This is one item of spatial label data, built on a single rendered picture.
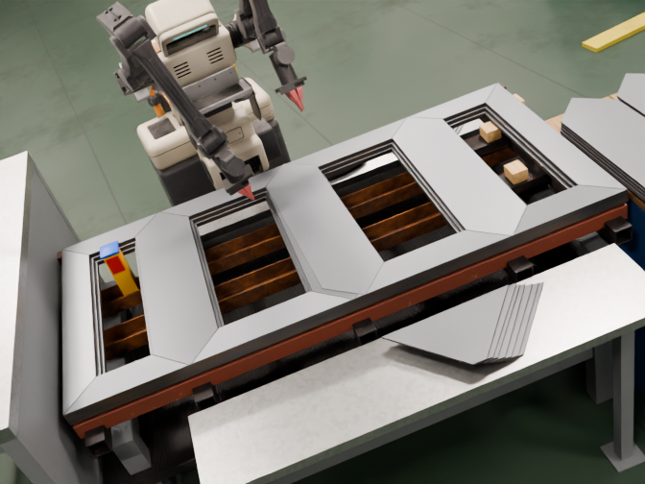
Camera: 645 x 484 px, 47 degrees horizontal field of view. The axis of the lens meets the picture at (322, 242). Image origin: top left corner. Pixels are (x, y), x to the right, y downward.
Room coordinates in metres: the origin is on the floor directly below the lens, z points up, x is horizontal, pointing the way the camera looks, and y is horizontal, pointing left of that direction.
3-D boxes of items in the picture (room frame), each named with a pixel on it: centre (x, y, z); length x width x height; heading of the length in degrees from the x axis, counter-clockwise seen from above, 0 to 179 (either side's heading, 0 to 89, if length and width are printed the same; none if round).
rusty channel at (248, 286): (1.80, 0.01, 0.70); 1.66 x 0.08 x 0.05; 95
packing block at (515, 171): (1.79, -0.62, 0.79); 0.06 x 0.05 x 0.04; 5
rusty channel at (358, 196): (2.00, 0.02, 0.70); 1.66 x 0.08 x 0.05; 95
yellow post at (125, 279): (1.94, 0.63, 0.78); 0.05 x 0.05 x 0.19; 5
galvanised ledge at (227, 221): (2.31, -0.15, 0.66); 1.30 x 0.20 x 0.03; 95
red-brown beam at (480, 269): (1.46, -0.03, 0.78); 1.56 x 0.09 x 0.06; 95
